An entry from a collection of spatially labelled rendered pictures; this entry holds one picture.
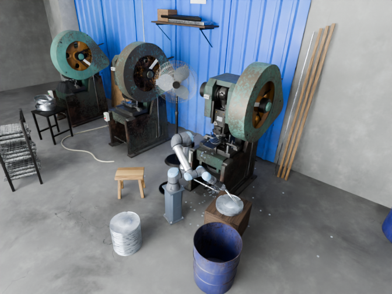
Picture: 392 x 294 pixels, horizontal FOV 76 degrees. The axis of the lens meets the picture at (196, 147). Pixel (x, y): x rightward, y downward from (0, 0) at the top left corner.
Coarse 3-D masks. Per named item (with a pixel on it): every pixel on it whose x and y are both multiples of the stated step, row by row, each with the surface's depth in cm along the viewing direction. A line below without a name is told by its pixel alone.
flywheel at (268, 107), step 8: (264, 88) 264; (272, 88) 275; (264, 96) 277; (272, 96) 281; (256, 104) 249; (264, 104) 251; (256, 112) 269; (264, 112) 256; (256, 120) 279; (264, 120) 286
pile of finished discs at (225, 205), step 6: (222, 198) 273; (228, 198) 273; (234, 198) 274; (216, 204) 265; (222, 204) 265; (228, 204) 264; (234, 204) 265; (240, 204) 266; (222, 210) 257; (228, 210) 258; (234, 210) 258; (240, 210) 258
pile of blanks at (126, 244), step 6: (138, 228) 246; (114, 234) 238; (120, 234) 236; (126, 234) 236; (132, 234) 241; (138, 234) 250; (114, 240) 243; (120, 240) 239; (126, 240) 240; (132, 240) 244; (138, 240) 252; (114, 246) 250; (120, 246) 244; (126, 246) 244; (132, 246) 248; (138, 246) 255; (120, 252) 250; (126, 252) 248; (132, 252) 251
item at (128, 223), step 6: (114, 216) 254; (120, 216) 254; (126, 216) 254; (132, 216) 255; (138, 216) 255; (114, 222) 247; (120, 222) 246; (126, 222) 247; (132, 222) 248; (138, 222) 248; (114, 228) 241; (120, 228) 241; (126, 228) 241; (132, 228) 242
